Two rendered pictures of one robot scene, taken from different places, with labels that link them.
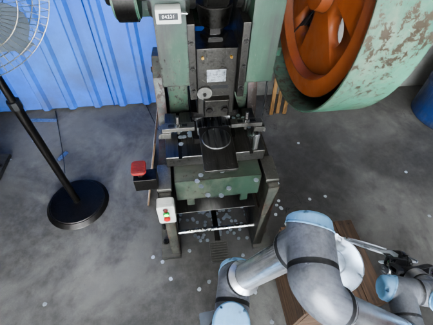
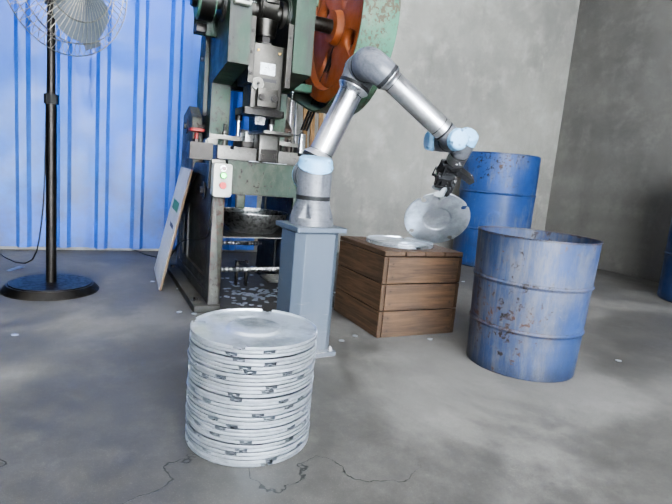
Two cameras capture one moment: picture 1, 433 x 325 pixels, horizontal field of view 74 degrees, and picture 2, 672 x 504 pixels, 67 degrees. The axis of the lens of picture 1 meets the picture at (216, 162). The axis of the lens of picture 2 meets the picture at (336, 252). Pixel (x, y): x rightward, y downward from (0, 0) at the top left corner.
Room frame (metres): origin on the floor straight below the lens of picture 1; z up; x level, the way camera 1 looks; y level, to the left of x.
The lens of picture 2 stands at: (-1.48, 0.36, 0.64)
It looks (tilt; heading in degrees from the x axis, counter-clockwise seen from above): 9 degrees down; 343
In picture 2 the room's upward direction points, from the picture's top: 5 degrees clockwise
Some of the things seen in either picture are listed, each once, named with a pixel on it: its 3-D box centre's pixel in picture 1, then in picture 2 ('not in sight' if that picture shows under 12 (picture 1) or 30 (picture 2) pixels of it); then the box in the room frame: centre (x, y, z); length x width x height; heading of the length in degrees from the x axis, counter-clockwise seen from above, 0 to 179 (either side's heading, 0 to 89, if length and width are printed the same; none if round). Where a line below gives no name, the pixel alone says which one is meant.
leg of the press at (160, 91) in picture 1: (162, 149); (192, 197); (1.10, 0.31, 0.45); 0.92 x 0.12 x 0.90; 9
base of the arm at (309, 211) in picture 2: not in sight; (312, 209); (0.19, -0.06, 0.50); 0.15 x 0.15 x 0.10
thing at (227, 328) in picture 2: not in sight; (254, 327); (-0.35, 0.19, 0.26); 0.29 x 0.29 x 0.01
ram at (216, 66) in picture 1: (214, 75); (264, 76); (0.96, 0.02, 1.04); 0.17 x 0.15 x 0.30; 9
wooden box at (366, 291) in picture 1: (319, 274); (395, 282); (0.52, -0.55, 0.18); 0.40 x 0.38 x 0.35; 9
